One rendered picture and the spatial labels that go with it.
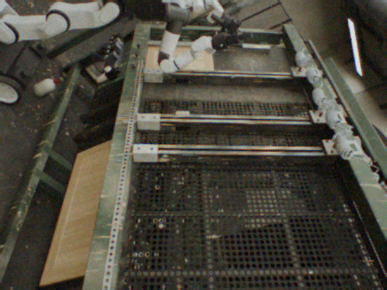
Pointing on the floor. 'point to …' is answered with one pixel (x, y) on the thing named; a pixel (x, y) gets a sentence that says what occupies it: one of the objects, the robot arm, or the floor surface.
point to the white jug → (45, 87)
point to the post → (77, 40)
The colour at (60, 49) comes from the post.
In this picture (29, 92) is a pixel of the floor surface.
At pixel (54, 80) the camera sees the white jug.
